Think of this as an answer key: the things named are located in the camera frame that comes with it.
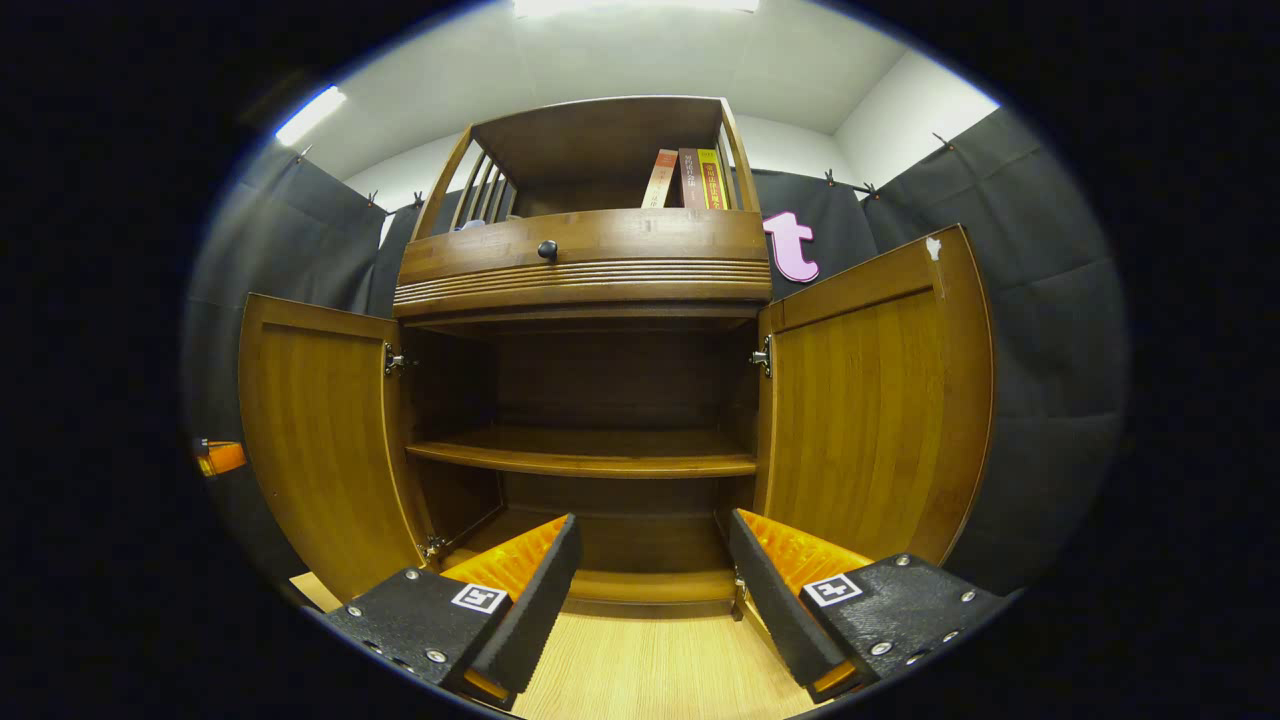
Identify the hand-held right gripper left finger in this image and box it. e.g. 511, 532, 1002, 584
322, 514, 584, 712

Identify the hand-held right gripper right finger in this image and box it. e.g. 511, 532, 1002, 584
727, 508, 1011, 703

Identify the wooden cabinet door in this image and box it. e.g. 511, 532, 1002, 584
238, 292, 436, 603
752, 223, 997, 568

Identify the wooden inner cabinet shelf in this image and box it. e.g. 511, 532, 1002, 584
405, 428, 758, 479

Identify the ceiling tube light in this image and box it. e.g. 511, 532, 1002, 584
275, 85, 348, 148

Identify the black backdrop cloth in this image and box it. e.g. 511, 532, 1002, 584
185, 105, 1131, 596

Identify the wooden drawer with black knob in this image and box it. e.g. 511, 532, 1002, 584
400, 208, 771, 291

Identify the ceiling light panel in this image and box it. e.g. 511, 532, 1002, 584
513, 0, 761, 19

